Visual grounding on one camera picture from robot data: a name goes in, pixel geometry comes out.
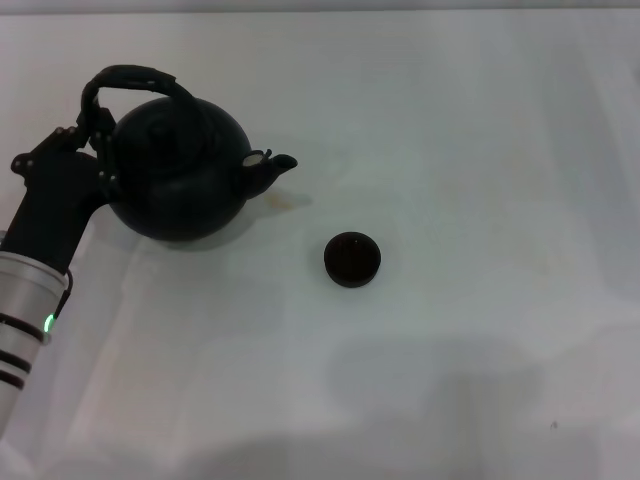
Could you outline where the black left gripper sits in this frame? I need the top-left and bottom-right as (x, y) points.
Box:
(1, 106), (122, 275)

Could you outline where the small dark teacup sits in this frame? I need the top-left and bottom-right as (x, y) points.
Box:
(322, 230), (383, 290)

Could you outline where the black round teapot with handle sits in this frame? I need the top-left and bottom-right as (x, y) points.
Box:
(80, 64), (299, 244)

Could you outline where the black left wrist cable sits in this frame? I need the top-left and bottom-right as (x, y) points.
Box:
(50, 268), (75, 322)

